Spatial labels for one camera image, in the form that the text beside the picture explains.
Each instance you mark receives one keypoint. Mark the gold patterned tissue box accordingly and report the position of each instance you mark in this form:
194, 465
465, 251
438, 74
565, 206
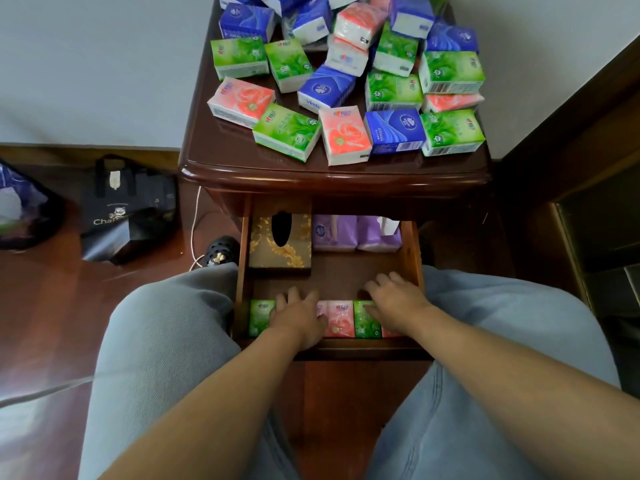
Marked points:
300, 244

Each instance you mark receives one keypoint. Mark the black clog shoe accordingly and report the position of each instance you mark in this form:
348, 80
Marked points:
222, 250

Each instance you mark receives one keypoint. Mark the pink tissue packet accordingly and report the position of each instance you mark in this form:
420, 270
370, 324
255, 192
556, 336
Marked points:
341, 319
390, 333

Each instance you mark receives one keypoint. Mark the dark wooden cabinet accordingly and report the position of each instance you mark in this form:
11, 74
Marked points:
590, 219

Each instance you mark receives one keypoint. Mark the pile of colourful tissue packets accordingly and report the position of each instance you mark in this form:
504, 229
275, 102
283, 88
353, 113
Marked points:
345, 134

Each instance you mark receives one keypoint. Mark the grey-blue jeans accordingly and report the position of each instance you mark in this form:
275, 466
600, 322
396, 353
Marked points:
165, 344

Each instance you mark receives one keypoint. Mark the person's right thumb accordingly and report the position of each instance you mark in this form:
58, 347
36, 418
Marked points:
375, 313

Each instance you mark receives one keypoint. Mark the person's right forearm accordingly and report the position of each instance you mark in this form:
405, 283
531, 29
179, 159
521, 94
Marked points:
500, 389

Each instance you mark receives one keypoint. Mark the person's left thumb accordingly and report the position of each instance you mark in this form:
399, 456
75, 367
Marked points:
323, 325

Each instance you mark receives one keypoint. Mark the person's left forearm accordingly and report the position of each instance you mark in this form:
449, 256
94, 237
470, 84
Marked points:
215, 414

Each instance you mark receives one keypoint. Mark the purple plastic bag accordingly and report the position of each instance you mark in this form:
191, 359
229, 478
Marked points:
25, 204

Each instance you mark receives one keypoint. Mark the person's left hand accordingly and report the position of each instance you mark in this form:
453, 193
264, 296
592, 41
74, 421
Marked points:
297, 322

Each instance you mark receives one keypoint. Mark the purple tissue packet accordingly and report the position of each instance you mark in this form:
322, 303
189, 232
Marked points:
335, 233
372, 238

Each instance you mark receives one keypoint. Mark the dark wooden nightstand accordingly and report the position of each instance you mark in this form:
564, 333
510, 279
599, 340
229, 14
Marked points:
225, 159

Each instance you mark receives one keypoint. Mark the green tissue packet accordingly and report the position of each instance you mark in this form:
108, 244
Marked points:
260, 318
364, 324

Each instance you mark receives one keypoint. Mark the wooden nightstand drawer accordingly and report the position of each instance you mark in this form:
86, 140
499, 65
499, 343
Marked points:
340, 274

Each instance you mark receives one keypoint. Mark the person's right hand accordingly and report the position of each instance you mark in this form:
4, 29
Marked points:
400, 302

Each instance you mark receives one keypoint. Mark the black paper shopping bag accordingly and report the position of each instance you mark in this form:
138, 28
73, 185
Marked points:
127, 214

